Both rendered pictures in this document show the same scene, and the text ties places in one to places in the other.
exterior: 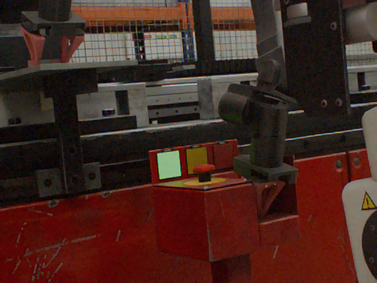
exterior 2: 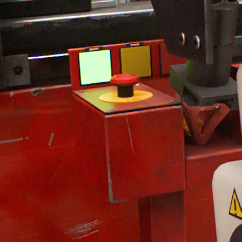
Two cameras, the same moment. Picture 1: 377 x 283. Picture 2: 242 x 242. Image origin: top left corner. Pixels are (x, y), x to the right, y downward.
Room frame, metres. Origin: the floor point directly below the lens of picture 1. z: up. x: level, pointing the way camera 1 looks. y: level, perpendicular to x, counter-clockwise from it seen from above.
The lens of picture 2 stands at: (0.39, -0.26, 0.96)
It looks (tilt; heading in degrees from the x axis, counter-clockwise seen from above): 14 degrees down; 17
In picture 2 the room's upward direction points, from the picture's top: 4 degrees counter-clockwise
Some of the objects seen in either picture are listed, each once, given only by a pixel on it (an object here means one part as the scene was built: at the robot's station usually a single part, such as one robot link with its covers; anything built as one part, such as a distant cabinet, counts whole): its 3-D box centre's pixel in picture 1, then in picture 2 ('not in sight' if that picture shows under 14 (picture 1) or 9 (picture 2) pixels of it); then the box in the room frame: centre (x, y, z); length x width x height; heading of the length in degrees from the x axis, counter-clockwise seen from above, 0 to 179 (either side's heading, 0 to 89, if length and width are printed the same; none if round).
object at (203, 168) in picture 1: (204, 175); (125, 87); (1.21, -0.02, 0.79); 0.04 x 0.04 x 0.04
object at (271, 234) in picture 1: (224, 195); (156, 112); (1.25, -0.05, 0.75); 0.20 x 0.16 x 0.18; 125
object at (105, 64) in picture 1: (58, 71); not in sight; (1.30, 0.22, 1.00); 0.26 x 0.18 x 0.01; 34
